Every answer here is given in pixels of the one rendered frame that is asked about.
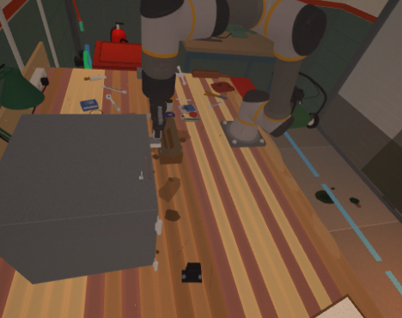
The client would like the white pole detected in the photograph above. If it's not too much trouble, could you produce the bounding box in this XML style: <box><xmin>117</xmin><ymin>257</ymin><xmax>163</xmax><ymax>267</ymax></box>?
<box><xmin>34</xmin><ymin>0</ymin><xmax>60</xmax><ymax>68</ymax></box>
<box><xmin>0</xmin><ymin>0</ymin><xmax>25</xmax><ymax>73</ymax></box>

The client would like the white spanner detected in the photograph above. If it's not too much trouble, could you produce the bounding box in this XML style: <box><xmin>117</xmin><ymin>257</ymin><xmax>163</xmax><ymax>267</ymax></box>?
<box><xmin>175</xmin><ymin>65</ymin><xmax>188</xmax><ymax>87</ymax></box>

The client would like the green wheeled machine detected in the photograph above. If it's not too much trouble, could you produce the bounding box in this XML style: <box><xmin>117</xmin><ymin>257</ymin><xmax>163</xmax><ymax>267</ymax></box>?
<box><xmin>288</xmin><ymin>85</ymin><xmax>321</xmax><ymax>131</ymax></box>

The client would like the beige board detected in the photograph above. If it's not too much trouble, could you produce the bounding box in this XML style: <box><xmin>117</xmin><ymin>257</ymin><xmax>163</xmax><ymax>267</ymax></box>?
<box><xmin>310</xmin><ymin>294</ymin><xmax>365</xmax><ymax>318</ymax></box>

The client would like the silver spanner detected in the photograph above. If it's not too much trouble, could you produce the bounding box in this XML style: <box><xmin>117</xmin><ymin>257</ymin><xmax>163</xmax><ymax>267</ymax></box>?
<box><xmin>100</xmin><ymin>83</ymin><xmax>128</xmax><ymax>95</ymax></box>
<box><xmin>105</xmin><ymin>94</ymin><xmax>122</xmax><ymax>113</ymax></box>

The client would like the red fire extinguisher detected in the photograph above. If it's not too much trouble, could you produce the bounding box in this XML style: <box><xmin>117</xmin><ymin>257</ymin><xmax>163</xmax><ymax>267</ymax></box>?
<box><xmin>110</xmin><ymin>21</ymin><xmax>130</xmax><ymax>45</ymax></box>

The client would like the white wall socket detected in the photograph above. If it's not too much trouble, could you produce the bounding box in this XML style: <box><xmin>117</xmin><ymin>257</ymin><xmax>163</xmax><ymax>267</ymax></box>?
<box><xmin>29</xmin><ymin>67</ymin><xmax>50</xmax><ymax>91</ymax></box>

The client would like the grey steel parts cabinet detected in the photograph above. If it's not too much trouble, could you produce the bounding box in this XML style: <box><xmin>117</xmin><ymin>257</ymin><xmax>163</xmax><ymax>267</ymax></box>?
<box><xmin>0</xmin><ymin>113</ymin><xmax>161</xmax><ymax>285</ymax></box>

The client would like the blue flat box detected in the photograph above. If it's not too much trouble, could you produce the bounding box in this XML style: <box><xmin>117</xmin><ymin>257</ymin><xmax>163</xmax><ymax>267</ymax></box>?
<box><xmin>79</xmin><ymin>98</ymin><xmax>100</xmax><ymax>113</ymax></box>

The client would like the reddish brown bar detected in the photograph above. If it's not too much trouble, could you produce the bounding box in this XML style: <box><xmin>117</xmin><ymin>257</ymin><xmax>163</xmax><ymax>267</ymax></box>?
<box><xmin>191</xmin><ymin>69</ymin><xmax>231</xmax><ymax>80</ymax></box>

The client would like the brown wooden chunk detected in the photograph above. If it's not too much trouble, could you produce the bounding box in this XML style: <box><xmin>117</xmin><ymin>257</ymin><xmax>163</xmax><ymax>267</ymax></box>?
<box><xmin>163</xmin><ymin>209</ymin><xmax>182</xmax><ymax>223</ymax></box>

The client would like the green cloth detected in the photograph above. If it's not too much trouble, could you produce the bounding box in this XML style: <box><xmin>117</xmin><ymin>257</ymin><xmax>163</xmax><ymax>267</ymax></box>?
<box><xmin>226</xmin><ymin>22</ymin><xmax>259</xmax><ymax>38</ymax></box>

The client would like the black cable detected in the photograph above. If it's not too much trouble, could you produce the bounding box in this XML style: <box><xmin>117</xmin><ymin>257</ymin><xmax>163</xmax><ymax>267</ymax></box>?
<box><xmin>296</xmin><ymin>71</ymin><xmax>329</xmax><ymax>115</ymax></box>

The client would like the red toolbox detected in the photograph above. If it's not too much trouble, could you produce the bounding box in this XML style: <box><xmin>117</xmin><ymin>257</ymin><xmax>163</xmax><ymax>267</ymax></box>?
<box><xmin>92</xmin><ymin>40</ymin><xmax>144</xmax><ymax>71</ymax></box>

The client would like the red handled broom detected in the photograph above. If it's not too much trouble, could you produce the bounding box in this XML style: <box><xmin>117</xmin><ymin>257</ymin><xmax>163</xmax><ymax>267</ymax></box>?
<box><xmin>70</xmin><ymin>0</ymin><xmax>86</xmax><ymax>33</ymax></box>

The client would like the grey square base plate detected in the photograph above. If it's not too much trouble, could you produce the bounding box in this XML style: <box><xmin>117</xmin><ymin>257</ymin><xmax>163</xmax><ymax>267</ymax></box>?
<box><xmin>220</xmin><ymin>119</ymin><xmax>268</xmax><ymax>149</ymax></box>

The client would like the red flat box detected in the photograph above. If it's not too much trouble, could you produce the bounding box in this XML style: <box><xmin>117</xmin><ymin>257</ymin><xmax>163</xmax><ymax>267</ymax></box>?
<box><xmin>229</xmin><ymin>76</ymin><xmax>258</xmax><ymax>99</ymax></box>

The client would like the green and blue bottle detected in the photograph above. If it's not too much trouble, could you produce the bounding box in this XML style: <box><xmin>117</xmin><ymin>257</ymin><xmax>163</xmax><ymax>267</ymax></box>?
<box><xmin>82</xmin><ymin>44</ymin><xmax>93</xmax><ymax>70</ymax></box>

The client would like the dark red rag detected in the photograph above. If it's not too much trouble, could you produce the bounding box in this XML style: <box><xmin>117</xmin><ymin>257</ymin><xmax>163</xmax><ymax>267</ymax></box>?
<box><xmin>210</xmin><ymin>81</ymin><xmax>236</xmax><ymax>95</ymax></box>

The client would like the brown wooden wedge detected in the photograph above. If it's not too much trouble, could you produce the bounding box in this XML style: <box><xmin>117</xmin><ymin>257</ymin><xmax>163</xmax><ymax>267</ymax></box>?
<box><xmin>157</xmin><ymin>176</ymin><xmax>182</xmax><ymax>203</ymax></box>

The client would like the brown workbench blue frame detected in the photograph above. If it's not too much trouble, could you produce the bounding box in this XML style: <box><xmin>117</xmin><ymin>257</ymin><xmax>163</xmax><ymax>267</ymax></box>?
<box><xmin>181</xmin><ymin>30</ymin><xmax>277</xmax><ymax>82</ymax></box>

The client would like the orange handled screwdriver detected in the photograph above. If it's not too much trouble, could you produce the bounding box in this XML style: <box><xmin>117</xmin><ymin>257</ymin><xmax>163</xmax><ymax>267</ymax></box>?
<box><xmin>203</xmin><ymin>90</ymin><xmax>228</xmax><ymax>101</ymax></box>

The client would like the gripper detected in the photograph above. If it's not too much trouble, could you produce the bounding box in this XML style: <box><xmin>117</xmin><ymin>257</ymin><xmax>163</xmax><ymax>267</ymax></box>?
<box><xmin>141</xmin><ymin>71</ymin><xmax>177</xmax><ymax>140</ymax></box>

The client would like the blue and white box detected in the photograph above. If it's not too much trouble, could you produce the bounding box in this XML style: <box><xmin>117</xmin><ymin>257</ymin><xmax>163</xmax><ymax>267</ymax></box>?
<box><xmin>178</xmin><ymin>103</ymin><xmax>198</xmax><ymax>116</ymax></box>

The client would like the grey cabinet door handle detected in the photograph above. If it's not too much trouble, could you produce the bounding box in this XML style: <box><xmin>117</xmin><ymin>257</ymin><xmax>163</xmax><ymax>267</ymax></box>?
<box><xmin>138</xmin><ymin>155</ymin><xmax>155</xmax><ymax>181</ymax></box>

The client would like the green desk lamp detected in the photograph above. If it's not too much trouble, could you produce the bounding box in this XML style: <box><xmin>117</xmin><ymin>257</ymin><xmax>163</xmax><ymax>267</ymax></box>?
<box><xmin>0</xmin><ymin>64</ymin><xmax>46</xmax><ymax>144</ymax></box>

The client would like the brown wooden block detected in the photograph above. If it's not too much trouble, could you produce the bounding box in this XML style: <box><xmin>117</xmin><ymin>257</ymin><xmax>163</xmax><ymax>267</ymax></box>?
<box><xmin>158</xmin><ymin>144</ymin><xmax>184</xmax><ymax>166</ymax></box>

